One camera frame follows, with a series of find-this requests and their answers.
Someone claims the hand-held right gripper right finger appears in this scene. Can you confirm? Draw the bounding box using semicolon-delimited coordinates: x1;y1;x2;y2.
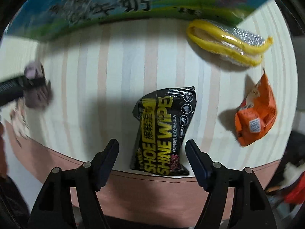
185;139;278;229

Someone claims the black wipes packet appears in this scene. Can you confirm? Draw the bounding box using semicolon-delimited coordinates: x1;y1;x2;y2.
130;86;198;176

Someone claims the purple grey soft packet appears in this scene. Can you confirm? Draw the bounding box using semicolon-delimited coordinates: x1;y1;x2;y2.
23;61;54;110

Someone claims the orange snack packet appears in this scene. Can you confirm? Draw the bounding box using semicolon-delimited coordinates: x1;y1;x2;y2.
234;67;278;147

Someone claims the yellow sponge pack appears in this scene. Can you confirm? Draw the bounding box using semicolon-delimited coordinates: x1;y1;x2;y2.
186;19;273;67

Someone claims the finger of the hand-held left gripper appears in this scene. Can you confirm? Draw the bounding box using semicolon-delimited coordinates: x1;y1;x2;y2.
0;74;46;107

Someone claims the printed blue green carton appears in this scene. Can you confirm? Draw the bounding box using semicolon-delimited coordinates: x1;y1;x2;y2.
7;0;277;44

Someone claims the red white cloth pile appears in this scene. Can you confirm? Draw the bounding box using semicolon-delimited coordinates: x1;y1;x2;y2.
264;156;305;220

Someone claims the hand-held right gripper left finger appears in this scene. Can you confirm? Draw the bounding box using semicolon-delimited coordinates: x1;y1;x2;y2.
28;139;120;229

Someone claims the striped table cloth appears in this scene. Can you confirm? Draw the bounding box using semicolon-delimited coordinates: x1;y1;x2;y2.
0;0;299;208

